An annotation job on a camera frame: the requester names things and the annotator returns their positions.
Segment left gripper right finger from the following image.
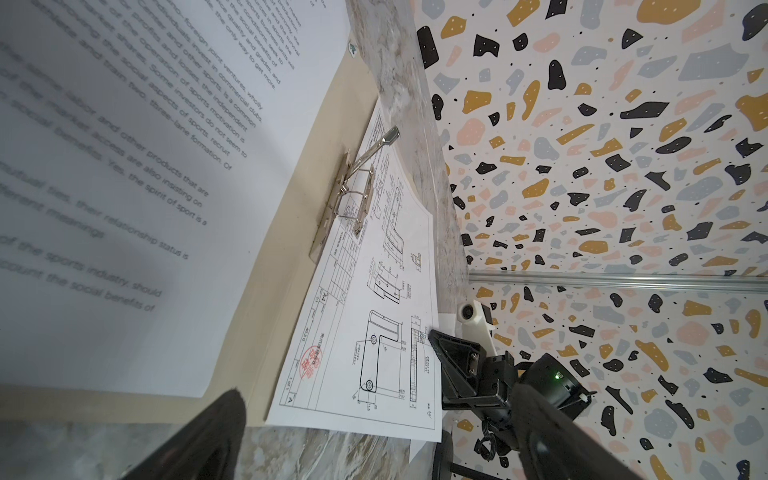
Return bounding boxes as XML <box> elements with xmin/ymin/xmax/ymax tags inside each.
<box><xmin>511</xmin><ymin>385</ymin><xmax>639</xmax><ymax>480</ymax></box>

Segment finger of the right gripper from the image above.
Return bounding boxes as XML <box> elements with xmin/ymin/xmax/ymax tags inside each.
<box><xmin>428</xmin><ymin>329</ymin><xmax>498</xmax><ymax>402</ymax></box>

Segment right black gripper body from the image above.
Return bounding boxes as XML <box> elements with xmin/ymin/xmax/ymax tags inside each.
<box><xmin>442</xmin><ymin>353</ymin><xmax>594</xmax><ymax>461</ymax></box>

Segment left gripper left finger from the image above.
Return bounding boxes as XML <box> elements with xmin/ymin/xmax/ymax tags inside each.
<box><xmin>124</xmin><ymin>389</ymin><xmax>246</xmax><ymax>479</ymax></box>

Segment beige manila folder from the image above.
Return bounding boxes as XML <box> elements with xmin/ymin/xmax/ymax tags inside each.
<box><xmin>1</xmin><ymin>53</ymin><xmax>379</xmax><ymax>426</ymax></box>

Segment technical drawing paper sheet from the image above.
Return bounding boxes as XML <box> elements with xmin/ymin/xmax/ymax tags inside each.
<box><xmin>266</xmin><ymin>106</ymin><xmax>442</xmax><ymax>441</ymax></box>

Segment silver folder clip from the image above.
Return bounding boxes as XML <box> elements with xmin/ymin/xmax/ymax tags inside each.
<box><xmin>308</xmin><ymin>125</ymin><xmax>401</xmax><ymax>263</ymax></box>

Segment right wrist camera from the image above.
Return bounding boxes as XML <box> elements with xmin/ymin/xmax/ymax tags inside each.
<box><xmin>457</xmin><ymin>300</ymin><xmax>497</xmax><ymax>357</ymax></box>

